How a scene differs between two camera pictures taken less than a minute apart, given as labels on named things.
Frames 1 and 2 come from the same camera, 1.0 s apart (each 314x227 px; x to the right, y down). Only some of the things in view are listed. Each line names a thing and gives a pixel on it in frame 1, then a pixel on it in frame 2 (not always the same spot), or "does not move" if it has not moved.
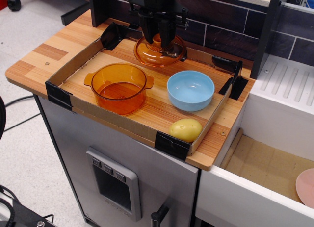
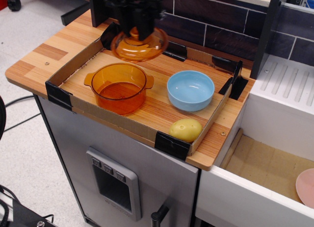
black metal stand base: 69,16 does not move
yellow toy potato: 187,130 does not move
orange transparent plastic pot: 119,88 does not move
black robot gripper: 157,2 → 135,9
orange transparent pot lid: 155,55 → 132,49
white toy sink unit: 252,182 does not move
